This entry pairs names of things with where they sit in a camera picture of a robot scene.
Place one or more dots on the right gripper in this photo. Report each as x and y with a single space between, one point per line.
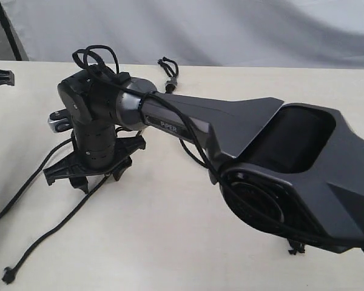
114 160

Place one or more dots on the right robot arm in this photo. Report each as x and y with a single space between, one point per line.
291 170

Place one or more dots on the black backdrop stand pole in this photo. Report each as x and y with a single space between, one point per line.
6 26

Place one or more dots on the grey zip tie binding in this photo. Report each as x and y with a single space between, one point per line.
170 85

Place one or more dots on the white backdrop cloth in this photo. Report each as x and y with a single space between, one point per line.
310 34

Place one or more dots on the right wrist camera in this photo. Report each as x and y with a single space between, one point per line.
60 121

